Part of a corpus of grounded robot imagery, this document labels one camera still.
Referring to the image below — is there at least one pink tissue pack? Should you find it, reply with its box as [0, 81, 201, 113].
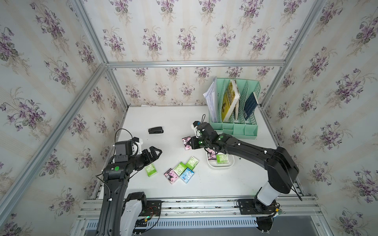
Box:
[182, 136, 192, 150]
[206, 149, 217, 161]
[164, 168, 179, 184]

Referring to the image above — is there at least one green tissue pack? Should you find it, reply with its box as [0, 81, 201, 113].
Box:
[216, 154, 229, 165]
[144, 163, 157, 177]
[186, 156, 199, 171]
[173, 162, 187, 176]

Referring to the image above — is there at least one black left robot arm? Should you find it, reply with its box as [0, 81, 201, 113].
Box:
[95, 138, 162, 236]

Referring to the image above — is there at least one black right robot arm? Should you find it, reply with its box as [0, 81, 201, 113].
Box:
[190, 121, 299, 211]

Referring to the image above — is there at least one white storage box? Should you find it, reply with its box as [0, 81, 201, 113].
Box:
[205, 148, 235, 170]

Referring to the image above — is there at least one black stapler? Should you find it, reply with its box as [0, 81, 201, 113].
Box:
[148, 126, 164, 134]

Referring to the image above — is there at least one blue tissue pack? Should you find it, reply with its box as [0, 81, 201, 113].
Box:
[180, 168, 195, 184]

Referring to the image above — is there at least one mint green desk organizer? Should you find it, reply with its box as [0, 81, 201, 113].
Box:
[209, 78, 261, 140]

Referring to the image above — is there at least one white paper stack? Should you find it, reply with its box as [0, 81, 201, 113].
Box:
[203, 77, 219, 122]

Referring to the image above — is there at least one yellow cover book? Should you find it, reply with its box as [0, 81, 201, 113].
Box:
[221, 79, 240, 123]

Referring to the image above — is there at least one dark blue book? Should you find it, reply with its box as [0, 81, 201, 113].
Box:
[243, 92, 258, 121]

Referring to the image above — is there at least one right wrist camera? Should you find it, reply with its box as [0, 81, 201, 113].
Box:
[191, 121, 204, 136]

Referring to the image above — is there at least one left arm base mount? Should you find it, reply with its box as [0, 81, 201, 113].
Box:
[121, 192, 162, 232]

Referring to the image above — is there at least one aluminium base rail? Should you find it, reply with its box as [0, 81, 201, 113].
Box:
[70, 194, 322, 231]

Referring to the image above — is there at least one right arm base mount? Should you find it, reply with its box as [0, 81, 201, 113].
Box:
[236, 188, 280, 233]

